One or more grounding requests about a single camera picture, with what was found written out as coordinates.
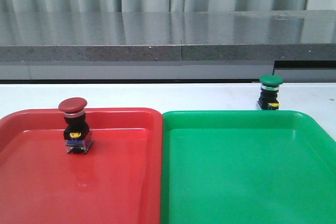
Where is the green plastic tray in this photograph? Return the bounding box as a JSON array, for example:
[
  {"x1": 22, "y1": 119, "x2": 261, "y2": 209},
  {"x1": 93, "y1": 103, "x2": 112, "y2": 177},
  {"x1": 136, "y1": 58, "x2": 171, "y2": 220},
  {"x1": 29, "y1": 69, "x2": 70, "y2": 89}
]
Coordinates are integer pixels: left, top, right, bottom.
[{"x1": 161, "y1": 110, "x2": 335, "y2": 223}]

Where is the red mushroom push button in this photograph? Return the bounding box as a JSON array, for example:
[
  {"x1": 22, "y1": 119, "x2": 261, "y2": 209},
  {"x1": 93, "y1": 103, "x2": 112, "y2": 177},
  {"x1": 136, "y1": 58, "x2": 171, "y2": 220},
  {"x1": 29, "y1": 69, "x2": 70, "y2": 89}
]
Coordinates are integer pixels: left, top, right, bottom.
[{"x1": 58, "y1": 97, "x2": 93, "y2": 154}]

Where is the red plastic tray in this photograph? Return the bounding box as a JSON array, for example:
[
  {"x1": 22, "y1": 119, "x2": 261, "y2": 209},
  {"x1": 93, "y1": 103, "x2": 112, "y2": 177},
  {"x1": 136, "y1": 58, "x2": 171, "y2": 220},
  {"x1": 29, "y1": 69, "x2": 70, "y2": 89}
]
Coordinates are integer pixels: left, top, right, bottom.
[{"x1": 1, "y1": 108, "x2": 162, "y2": 223}]

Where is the grey stone counter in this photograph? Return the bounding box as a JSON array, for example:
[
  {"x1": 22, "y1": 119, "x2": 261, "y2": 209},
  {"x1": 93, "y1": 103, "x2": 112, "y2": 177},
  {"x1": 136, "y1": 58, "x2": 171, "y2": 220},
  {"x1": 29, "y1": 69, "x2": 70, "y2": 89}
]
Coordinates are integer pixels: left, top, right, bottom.
[{"x1": 1, "y1": 10, "x2": 335, "y2": 83}]

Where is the green mushroom push button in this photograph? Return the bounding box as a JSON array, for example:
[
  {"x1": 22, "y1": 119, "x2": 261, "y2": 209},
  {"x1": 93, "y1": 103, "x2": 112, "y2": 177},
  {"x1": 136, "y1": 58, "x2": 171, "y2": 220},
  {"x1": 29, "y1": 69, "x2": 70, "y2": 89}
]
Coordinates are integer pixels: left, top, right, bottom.
[{"x1": 257, "y1": 74, "x2": 283, "y2": 110}]

